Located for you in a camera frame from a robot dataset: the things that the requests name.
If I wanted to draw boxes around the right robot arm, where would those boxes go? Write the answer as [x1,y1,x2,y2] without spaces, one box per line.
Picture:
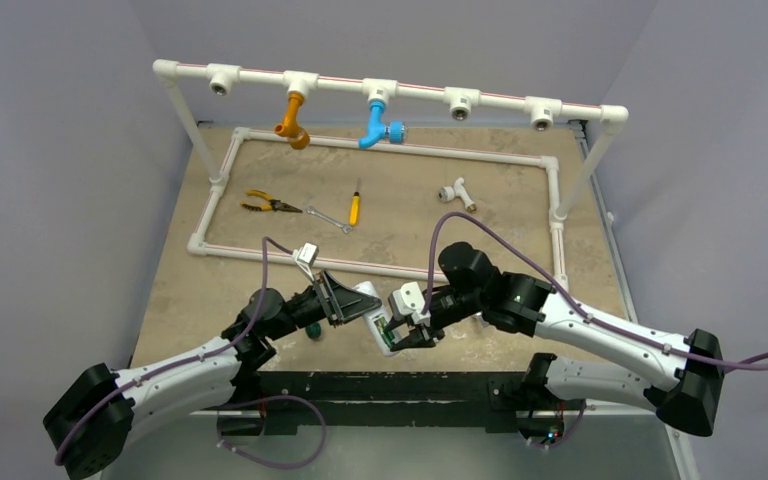
[379,242,725,437]

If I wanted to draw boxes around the orange plastic faucet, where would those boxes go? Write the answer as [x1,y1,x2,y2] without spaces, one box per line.
[273,92,310,150]

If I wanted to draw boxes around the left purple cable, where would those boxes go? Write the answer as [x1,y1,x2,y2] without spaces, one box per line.
[53,237,296,467]

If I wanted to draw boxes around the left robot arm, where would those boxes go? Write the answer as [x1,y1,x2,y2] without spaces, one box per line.
[43,270,382,479]

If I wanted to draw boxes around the blue plastic faucet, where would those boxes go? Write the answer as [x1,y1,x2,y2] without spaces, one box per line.
[357,100,408,149]

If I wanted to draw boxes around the white plastic faucet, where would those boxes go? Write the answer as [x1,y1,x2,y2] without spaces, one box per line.
[437,177,477,213]

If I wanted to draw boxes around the aluminium rail frame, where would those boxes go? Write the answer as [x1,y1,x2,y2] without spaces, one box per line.
[63,143,710,479]

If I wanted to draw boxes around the yellow screwdriver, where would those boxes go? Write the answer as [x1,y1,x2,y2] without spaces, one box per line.
[348,179,362,227]

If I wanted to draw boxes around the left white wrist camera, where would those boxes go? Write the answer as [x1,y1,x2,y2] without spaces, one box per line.
[291,242,319,283]

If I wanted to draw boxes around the green AA battery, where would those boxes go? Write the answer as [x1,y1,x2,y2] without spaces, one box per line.
[374,316,393,343]

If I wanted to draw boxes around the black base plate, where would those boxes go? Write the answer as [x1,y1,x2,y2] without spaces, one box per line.
[215,371,584,438]

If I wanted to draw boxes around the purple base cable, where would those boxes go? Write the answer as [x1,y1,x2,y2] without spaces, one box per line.
[215,393,329,470]

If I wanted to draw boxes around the white remote control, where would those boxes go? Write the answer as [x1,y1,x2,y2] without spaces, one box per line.
[354,281,402,357]

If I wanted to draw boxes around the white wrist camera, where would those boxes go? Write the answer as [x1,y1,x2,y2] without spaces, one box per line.
[388,282,431,327]
[291,242,319,283]

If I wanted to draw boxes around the green stubby screwdriver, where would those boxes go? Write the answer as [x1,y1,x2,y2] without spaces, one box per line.
[305,323,323,341]

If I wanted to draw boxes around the yellow handled pliers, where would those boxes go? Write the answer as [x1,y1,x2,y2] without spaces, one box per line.
[241,189,303,213]

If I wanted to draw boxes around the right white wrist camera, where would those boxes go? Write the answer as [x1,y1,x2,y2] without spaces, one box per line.
[388,282,431,327]

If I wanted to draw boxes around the white PVC pipe frame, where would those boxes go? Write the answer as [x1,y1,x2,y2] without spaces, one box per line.
[152,59,629,286]

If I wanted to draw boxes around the silver wrench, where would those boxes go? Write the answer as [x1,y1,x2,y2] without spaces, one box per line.
[305,206,353,234]

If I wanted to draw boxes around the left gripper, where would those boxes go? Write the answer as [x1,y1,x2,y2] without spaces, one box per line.
[266,270,380,342]

